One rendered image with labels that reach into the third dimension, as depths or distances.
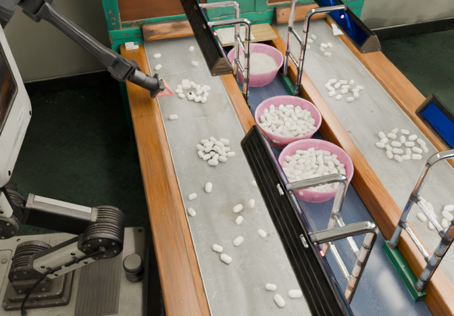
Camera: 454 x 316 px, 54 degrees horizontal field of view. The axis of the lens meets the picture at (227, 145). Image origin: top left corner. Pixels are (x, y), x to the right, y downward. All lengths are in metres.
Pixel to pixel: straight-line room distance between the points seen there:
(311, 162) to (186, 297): 0.69
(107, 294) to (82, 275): 0.13
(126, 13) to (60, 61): 1.14
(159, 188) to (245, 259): 0.39
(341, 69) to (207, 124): 0.73
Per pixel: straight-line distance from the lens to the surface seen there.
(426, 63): 3.83
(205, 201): 1.53
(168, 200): 1.51
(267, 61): 2.20
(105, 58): 1.78
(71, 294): 1.72
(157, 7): 2.27
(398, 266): 1.52
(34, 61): 3.31
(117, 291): 1.69
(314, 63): 2.20
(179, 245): 1.40
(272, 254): 1.41
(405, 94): 2.06
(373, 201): 1.60
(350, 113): 1.92
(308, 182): 1.09
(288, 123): 1.82
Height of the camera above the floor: 1.92
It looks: 44 degrees down
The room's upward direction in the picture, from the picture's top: straight up
